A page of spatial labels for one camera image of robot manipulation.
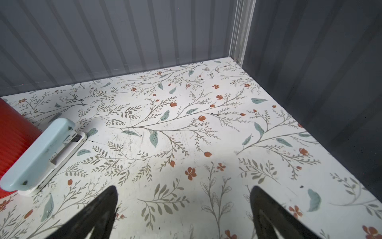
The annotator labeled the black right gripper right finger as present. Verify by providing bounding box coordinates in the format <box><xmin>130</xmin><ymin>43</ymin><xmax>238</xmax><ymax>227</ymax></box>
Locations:
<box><xmin>250</xmin><ymin>186</ymin><xmax>319</xmax><ymax>239</ymax></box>

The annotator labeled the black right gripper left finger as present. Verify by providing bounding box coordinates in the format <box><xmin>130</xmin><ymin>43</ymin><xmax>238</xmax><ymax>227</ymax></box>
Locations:
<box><xmin>48</xmin><ymin>186</ymin><xmax>118</xmax><ymax>239</ymax></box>

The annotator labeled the grey flat eraser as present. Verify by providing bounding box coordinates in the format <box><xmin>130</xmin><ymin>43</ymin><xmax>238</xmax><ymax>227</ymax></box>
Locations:
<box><xmin>1</xmin><ymin>118</ymin><xmax>87</xmax><ymax>197</ymax></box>

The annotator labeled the red pen cup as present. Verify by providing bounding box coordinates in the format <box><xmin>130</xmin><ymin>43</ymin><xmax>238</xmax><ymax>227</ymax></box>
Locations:
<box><xmin>0</xmin><ymin>98</ymin><xmax>42</xmax><ymax>199</ymax></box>

